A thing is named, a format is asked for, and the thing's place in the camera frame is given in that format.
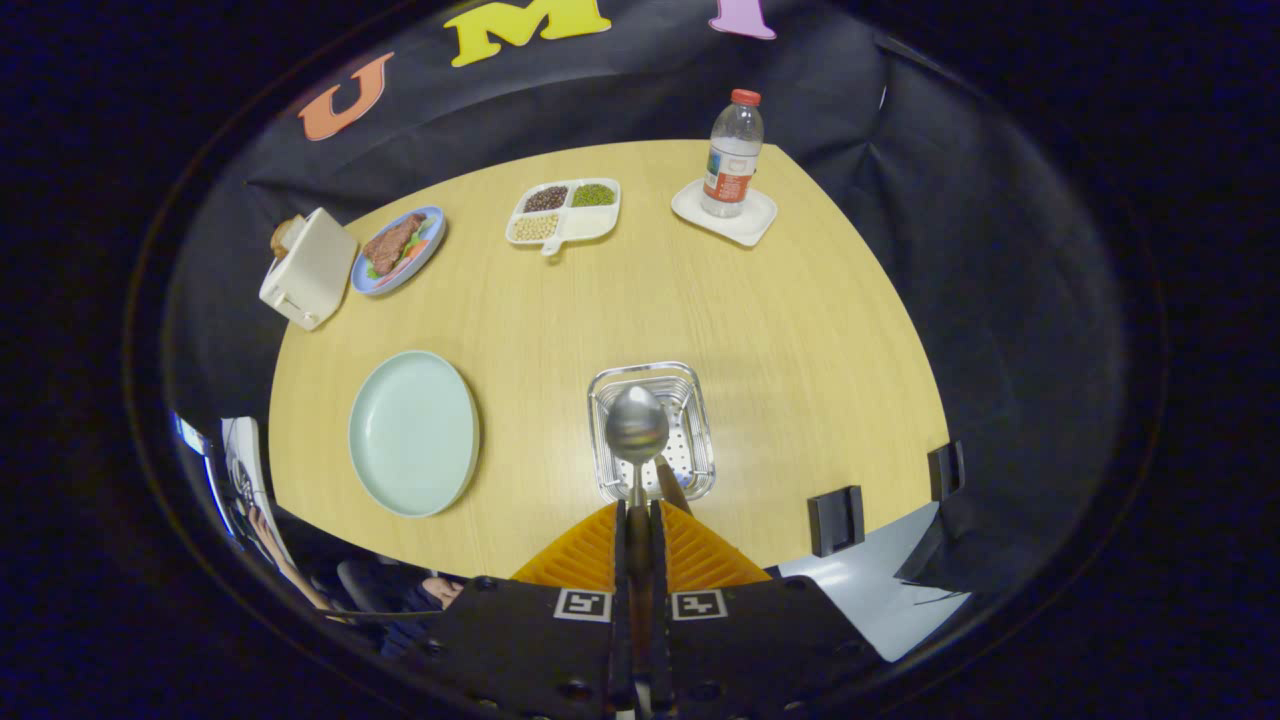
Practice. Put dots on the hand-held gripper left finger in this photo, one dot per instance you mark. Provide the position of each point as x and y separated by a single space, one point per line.
620 600

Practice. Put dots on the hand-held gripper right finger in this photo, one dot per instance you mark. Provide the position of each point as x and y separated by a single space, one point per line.
660 600

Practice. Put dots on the perforated metal basket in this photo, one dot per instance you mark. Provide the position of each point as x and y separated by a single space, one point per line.
695 420

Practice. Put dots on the black table clamp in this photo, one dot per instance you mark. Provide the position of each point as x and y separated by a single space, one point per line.
835 520
944 470

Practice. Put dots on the dark office chair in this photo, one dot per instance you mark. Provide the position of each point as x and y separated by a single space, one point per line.
365 585

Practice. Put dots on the pale green plate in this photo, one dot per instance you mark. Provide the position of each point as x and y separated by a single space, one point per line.
415 435

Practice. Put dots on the white divided bean tray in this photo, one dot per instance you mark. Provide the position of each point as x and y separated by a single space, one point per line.
590 225

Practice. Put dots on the white square coaster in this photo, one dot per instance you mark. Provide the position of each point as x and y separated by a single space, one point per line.
750 228

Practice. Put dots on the blue plate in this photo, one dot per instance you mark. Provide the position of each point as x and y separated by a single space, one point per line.
365 282

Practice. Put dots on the white side desk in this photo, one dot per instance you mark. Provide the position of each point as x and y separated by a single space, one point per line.
240 445

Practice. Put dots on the cooked steak with vegetables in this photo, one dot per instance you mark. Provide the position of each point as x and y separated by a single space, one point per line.
392 243

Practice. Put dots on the white toaster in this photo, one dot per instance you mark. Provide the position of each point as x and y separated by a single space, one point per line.
312 268

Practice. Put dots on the clear bottle with red cap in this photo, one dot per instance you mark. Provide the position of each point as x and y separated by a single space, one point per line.
730 150

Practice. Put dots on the computer monitor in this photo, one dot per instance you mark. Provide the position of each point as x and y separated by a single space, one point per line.
190 435

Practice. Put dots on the toasted bread slice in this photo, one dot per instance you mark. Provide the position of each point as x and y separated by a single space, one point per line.
284 236

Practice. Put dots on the black backdrop cloth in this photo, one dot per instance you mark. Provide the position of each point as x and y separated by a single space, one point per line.
620 90

